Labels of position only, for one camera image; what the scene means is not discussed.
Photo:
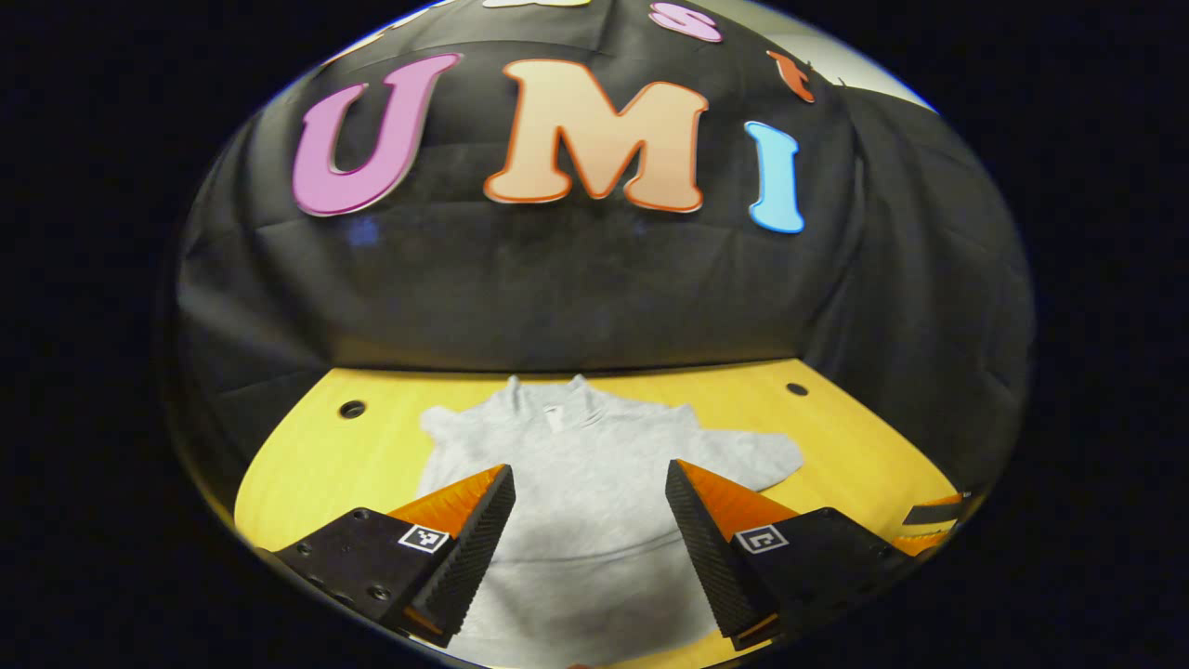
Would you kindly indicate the black backdrop cloth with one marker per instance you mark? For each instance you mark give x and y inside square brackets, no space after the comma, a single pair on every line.
[594,279]

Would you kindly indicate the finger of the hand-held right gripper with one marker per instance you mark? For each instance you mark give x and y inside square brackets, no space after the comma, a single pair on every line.
[929,530]

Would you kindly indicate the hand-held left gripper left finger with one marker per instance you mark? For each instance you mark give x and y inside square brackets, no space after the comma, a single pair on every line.
[478,557]

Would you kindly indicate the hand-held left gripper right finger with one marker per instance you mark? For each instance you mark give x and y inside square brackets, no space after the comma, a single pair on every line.
[711,557]

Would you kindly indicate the grey sweatshirt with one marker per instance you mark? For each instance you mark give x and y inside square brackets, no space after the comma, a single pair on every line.
[594,465]

